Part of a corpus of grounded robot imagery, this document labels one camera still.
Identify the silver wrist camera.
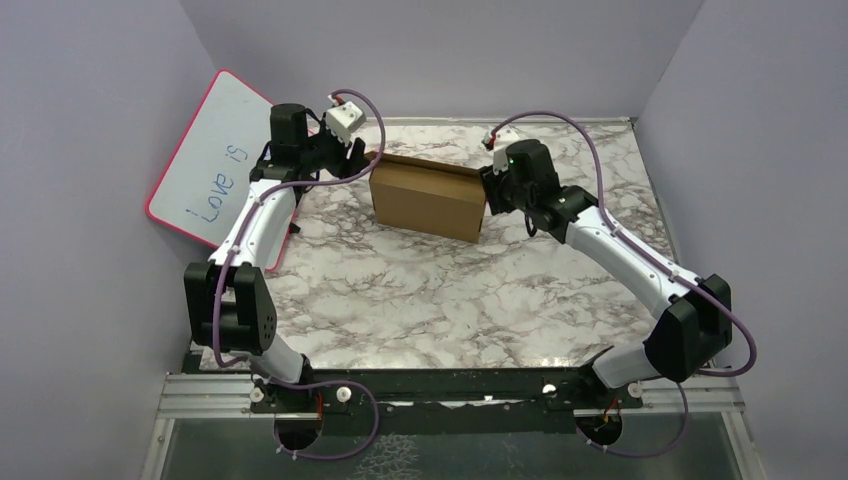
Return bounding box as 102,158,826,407
482,126,522,154
324,101,367,147

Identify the pink-framed whiteboard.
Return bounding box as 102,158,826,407
146,70,273,249

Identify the brown cardboard box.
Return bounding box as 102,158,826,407
369,153,486,243

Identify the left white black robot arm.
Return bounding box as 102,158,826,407
183,98,369,411

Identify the aluminium frame rail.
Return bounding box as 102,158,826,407
140,251,770,480

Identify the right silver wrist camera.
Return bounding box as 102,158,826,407
482,126,522,154

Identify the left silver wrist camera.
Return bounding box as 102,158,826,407
324,101,367,147

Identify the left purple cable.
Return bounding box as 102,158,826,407
211,88,388,462

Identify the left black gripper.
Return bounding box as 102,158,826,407
299,111,369,181

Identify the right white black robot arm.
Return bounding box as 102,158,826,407
479,138,732,407

